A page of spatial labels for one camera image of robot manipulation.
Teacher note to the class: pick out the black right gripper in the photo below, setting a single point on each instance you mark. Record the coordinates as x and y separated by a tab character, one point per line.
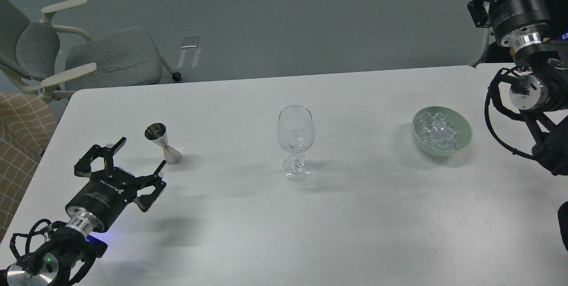
512	18

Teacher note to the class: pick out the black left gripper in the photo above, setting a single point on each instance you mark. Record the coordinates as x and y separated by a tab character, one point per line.
108	191

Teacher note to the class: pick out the steel cocktail jigger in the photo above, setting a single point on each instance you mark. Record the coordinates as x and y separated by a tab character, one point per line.
157	134

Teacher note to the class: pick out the clear ice cubes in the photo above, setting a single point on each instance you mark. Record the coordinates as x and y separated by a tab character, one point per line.
434	130

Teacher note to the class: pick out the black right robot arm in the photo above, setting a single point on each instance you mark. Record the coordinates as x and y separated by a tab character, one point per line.
535	33

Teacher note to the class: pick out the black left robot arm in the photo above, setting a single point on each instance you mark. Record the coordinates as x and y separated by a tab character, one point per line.
62	253

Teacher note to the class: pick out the green ice bowl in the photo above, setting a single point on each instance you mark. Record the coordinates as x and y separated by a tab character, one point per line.
458	121

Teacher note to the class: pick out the clear wine glass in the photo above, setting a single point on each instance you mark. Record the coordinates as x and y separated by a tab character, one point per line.
296	134

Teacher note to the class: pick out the beige checkered cushion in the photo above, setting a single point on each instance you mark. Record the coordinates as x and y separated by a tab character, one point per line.
26	127

